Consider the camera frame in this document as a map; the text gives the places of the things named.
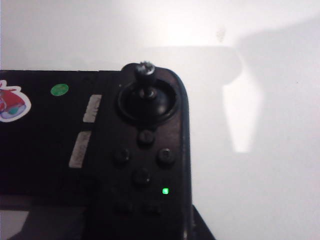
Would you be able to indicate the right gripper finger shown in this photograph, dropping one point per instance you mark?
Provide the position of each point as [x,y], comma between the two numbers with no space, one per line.
[200,231]

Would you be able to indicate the black remote control with joysticks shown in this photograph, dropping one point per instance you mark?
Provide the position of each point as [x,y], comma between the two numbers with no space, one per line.
[125,162]

